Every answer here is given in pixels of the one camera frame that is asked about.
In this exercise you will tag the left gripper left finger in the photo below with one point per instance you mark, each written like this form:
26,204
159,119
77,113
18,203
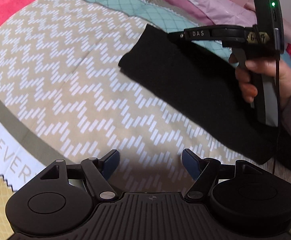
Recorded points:
97,172

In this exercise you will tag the person's right hand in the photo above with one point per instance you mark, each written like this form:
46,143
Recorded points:
266,66

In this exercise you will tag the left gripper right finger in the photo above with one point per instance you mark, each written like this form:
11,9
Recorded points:
204,172

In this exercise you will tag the black pants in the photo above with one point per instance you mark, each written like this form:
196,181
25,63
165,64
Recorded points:
203,87

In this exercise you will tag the zigzag patterned bed sheet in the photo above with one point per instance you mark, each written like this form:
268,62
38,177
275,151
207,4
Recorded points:
62,96

